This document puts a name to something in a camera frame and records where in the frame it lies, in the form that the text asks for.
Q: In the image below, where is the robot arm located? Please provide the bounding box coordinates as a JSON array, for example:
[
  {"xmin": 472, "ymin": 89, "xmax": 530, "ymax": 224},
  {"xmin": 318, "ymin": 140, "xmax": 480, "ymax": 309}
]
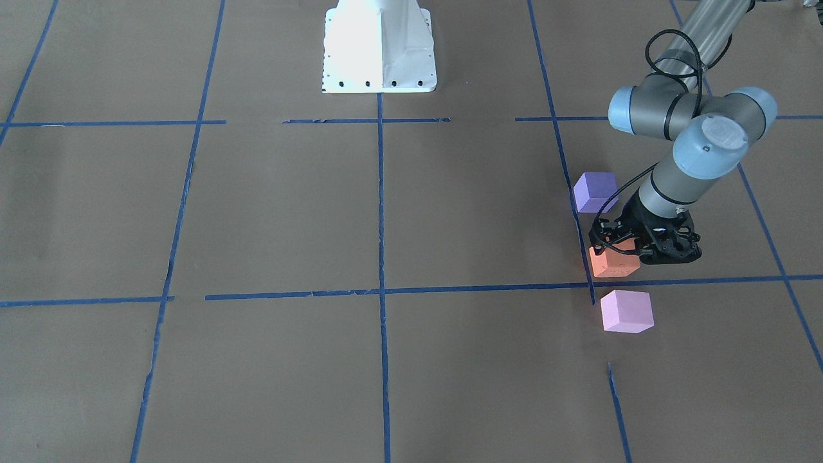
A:
[{"xmin": 589, "ymin": 1, "xmax": 778, "ymax": 264}]

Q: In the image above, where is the orange foam block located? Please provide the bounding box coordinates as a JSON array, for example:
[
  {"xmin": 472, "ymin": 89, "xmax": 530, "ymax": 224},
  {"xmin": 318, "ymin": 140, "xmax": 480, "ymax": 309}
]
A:
[{"xmin": 588, "ymin": 246, "xmax": 641, "ymax": 278}]

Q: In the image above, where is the pink foam block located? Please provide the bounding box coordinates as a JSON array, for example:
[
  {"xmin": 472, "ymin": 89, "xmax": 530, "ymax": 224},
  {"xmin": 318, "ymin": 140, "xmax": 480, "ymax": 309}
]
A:
[{"xmin": 599, "ymin": 290, "xmax": 655, "ymax": 334}]

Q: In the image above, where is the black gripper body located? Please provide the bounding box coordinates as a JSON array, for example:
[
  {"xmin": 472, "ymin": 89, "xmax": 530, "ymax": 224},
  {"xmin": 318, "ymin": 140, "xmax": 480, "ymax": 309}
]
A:
[{"xmin": 620, "ymin": 190, "xmax": 693, "ymax": 238}]

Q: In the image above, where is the purple foam block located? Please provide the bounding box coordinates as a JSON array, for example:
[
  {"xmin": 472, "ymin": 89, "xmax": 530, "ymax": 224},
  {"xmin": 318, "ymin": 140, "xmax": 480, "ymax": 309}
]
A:
[{"xmin": 572, "ymin": 171, "xmax": 618, "ymax": 213}]

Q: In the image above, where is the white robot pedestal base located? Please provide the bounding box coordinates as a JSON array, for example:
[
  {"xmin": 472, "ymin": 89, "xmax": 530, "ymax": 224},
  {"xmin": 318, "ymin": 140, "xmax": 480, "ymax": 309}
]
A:
[{"xmin": 321, "ymin": 1, "xmax": 438, "ymax": 94}]

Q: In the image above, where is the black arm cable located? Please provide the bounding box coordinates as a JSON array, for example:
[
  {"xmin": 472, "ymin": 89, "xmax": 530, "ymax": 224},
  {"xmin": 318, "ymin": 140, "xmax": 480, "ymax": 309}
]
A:
[{"xmin": 595, "ymin": 29, "xmax": 737, "ymax": 216}]

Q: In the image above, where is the brown paper table cover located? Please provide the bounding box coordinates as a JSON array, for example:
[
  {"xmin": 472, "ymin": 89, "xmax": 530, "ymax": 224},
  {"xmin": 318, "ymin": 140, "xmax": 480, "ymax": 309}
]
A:
[{"xmin": 2, "ymin": 1, "xmax": 821, "ymax": 462}]

